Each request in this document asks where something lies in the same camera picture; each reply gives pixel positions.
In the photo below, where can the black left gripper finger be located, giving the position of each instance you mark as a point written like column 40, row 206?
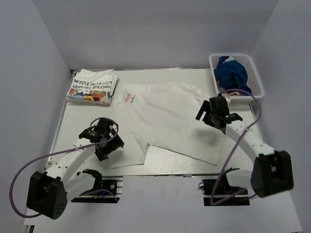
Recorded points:
column 114, row 144
column 102, row 152

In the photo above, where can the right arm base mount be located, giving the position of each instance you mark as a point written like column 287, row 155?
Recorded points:
column 223, row 190

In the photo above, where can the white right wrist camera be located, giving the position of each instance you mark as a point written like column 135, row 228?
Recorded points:
column 226, row 98

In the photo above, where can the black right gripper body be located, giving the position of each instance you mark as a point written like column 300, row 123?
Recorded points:
column 213, row 115

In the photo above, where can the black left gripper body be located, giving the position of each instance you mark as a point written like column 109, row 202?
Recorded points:
column 107, row 136

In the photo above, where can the navy blue t-shirt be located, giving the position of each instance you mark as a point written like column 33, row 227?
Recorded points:
column 230, row 74

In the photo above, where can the folded white printed t-shirt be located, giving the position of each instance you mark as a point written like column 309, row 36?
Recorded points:
column 96, row 87

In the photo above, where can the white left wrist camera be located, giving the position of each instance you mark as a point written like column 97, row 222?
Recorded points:
column 111, row 129

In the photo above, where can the white perforated plastic basket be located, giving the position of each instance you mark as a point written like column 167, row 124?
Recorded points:
column 253, row 82

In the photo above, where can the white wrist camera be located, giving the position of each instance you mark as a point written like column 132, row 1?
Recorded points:
column 226, row 98
column 111, row 129

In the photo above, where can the pink t-shirt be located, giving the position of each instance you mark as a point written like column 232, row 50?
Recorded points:
column 232, row 93

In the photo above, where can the white Coca-Cola t-shirt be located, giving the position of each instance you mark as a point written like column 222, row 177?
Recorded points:
column 162, row 115

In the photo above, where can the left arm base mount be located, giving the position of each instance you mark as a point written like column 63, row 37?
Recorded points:
column 110, row 192

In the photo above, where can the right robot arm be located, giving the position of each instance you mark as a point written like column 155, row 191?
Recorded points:
column 272, row 170

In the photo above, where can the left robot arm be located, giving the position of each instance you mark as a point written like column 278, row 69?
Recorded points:
column 51, row 190

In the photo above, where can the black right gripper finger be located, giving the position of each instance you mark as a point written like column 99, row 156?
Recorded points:
column 207, row 119
column 205, row 108

